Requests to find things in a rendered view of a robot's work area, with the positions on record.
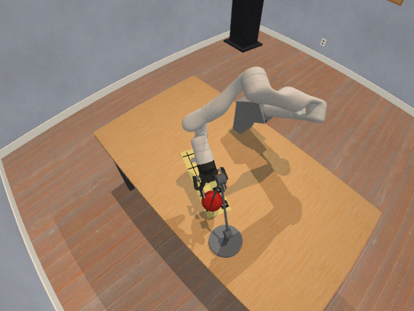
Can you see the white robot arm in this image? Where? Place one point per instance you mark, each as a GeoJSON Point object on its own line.
{"type": "Point", "coordinates": [256, 87]}

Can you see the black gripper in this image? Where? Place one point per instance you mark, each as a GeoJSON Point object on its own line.
{"type": "Point", "coordinates": [206, 175]}

